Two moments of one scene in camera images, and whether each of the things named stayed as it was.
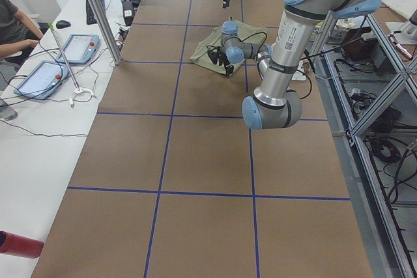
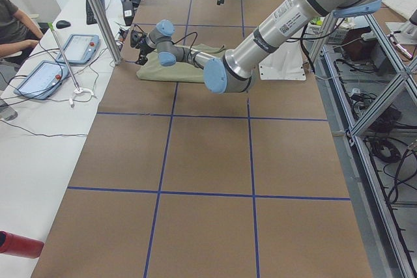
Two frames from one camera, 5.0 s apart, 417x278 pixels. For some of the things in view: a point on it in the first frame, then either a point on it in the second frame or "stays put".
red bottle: [11, 243] stays put
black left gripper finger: [229, 69] -> [142, 60]
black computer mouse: [61, 24] stays put
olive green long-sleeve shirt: [246, 32] -> [182, 71]
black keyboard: [90, 17] stays put
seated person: [19, 34] stays put
